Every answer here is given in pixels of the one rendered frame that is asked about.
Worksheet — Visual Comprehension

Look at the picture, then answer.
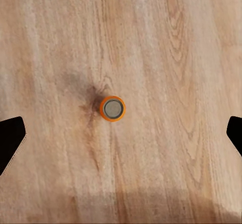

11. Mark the can of soda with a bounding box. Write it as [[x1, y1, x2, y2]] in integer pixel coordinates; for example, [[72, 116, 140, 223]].
[[100, 96, 126, 122]]

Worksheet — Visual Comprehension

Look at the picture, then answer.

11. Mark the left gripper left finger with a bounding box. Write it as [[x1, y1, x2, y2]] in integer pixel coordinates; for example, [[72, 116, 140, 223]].
[[0, 116, 26, 176]]

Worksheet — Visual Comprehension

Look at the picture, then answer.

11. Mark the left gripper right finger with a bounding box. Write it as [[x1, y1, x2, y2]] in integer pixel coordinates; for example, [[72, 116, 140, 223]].
[[226, 116, 242, 156]]

